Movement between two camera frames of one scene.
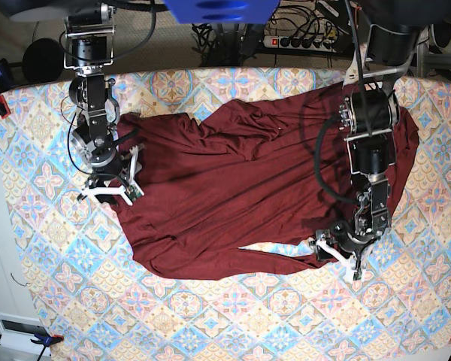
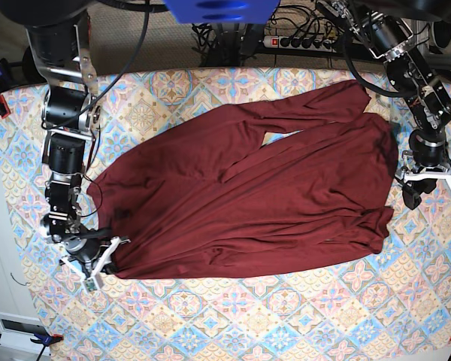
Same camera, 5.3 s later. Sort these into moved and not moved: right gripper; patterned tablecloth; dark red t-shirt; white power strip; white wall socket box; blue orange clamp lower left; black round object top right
Moved: dark red t-shirt; right gripper
Not moved: patterned tablecloth; white power strip; black round object top right; blue orange clamp lower left; white wall socket box
